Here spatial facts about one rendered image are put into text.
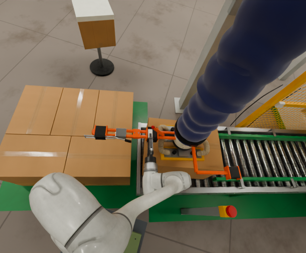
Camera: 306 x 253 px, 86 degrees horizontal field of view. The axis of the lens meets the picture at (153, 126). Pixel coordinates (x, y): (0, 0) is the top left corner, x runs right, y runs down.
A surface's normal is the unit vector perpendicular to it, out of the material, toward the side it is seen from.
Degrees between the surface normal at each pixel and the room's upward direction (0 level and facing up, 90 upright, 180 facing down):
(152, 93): 0
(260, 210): 0
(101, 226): 44
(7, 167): 0
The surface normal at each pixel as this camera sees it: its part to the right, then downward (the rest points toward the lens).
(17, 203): 0.14, -0.45
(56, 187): 0.18, -0.78
